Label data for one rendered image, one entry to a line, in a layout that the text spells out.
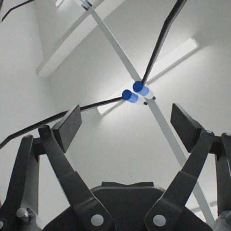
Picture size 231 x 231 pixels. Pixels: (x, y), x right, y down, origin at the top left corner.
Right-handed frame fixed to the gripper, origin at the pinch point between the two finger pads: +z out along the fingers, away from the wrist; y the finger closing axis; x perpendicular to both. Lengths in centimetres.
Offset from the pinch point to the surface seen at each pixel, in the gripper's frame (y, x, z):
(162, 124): 25, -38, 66
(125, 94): 1, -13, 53
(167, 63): 41, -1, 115
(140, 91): 8, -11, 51
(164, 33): 13.4, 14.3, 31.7
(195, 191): 46, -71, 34
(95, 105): -14, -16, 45
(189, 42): 62, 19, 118
